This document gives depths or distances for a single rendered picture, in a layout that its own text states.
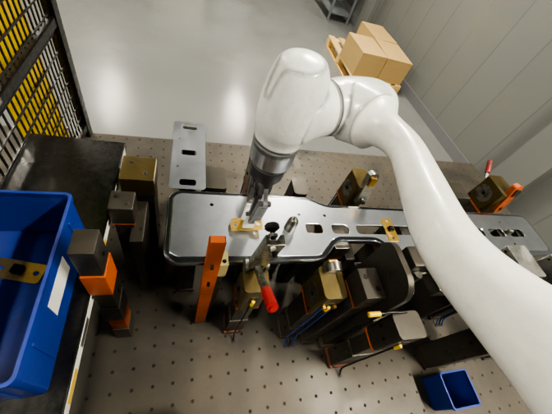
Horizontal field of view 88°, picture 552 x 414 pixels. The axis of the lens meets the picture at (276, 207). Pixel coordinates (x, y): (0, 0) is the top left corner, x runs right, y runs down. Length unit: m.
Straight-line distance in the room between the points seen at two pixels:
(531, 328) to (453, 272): 0.06
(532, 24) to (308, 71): 3.43
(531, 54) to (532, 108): 0.48
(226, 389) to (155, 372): 0.20
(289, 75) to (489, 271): 0.33
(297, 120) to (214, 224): 0.40
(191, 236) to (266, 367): 0.47
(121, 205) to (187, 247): 0.17
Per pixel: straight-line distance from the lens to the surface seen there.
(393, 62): 4.19
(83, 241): 0.53
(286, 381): 0.99
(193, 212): 0.79
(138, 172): 0.79
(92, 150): 0.90
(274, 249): 0.52
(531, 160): 3.30
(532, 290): 0.31
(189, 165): 0.90
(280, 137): 0.49
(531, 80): 3.62
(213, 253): 0.55
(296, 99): 0.45
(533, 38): 3.75
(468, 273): 0.31
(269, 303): 0.54
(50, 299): 0.59
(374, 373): 1.13
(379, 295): 0.68
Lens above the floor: 1.64
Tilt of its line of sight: 50 degrees down
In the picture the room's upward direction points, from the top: 24 degrees clockwise
